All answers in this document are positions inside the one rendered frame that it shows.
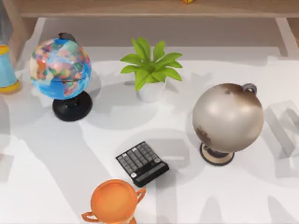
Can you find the orange trophy cup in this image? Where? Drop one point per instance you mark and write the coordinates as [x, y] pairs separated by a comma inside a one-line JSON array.
[[113, 201]]

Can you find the light blue and yellow cup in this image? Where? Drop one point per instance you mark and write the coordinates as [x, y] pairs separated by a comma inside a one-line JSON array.
[[5, 70]]

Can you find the beige brown globe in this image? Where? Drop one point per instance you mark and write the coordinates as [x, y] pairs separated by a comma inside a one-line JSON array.
[[227, 116]]

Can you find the blue multicoloured globe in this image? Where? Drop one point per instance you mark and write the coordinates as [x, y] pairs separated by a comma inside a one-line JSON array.
[[59, 67]]

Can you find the green plant in white pot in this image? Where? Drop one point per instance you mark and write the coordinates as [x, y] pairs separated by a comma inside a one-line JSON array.
[[151, 70]]

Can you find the orange and yellow cube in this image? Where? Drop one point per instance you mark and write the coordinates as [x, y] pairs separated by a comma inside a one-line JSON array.
[[187, 1]]

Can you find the wooden shelf unit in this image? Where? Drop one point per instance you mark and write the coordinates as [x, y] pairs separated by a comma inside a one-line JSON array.
[[149, 9]]

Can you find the black calculator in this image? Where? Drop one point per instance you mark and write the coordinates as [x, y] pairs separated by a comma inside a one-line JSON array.
[[141, 163]]

